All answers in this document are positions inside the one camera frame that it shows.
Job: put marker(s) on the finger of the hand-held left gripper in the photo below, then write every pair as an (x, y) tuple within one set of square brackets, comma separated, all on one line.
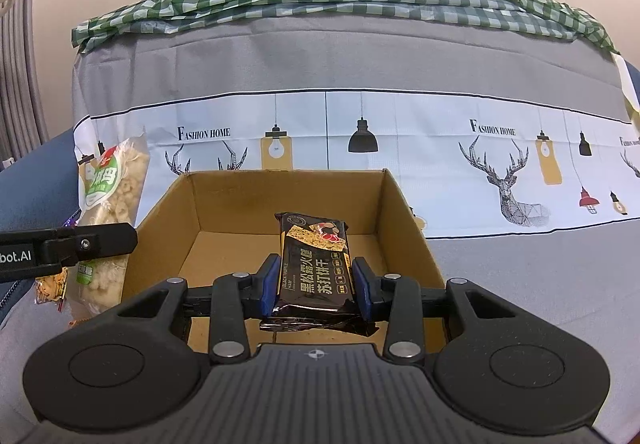
[(95, 241)]

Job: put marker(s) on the blue sofa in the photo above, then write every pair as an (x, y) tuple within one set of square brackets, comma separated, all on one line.
[(35, 184)]

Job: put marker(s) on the clear puffed snack bag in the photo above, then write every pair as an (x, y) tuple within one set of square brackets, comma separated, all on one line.
[(125, 173)]

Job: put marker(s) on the grey curtain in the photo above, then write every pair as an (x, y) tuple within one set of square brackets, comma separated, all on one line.
[(15, 73)]

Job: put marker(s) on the brown cardboard box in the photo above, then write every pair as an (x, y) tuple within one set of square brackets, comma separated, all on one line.
[(225, 204)]

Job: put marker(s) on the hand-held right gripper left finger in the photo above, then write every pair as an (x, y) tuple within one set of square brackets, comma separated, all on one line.
[(270, 280)]

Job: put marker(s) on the black cracker packet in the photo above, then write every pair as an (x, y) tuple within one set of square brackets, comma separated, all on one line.
[(312, 274)]

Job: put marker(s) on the small orange cracker packet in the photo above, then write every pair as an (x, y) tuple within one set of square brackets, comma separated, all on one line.
[(50, 286)]

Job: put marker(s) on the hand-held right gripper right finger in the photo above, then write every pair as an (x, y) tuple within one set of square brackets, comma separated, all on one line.
[(361, 281)]

